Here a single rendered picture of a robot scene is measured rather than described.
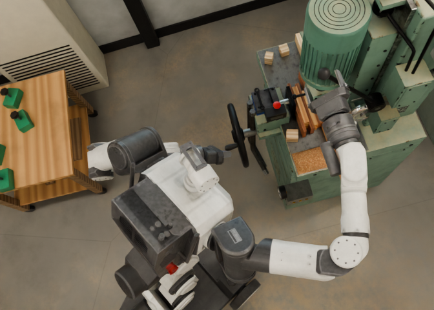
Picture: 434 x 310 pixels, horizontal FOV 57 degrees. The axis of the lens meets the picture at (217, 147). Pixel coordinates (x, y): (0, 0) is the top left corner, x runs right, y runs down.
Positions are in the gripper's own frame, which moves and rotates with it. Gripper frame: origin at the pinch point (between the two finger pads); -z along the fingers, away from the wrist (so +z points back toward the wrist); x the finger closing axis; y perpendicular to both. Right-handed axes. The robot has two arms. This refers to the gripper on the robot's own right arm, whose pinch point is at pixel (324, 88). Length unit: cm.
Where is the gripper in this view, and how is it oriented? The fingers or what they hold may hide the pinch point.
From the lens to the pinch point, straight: 125.3
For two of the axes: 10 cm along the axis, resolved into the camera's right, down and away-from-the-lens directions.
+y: 6.6, 1.3, 7.4
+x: -7.1, 4.1, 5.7
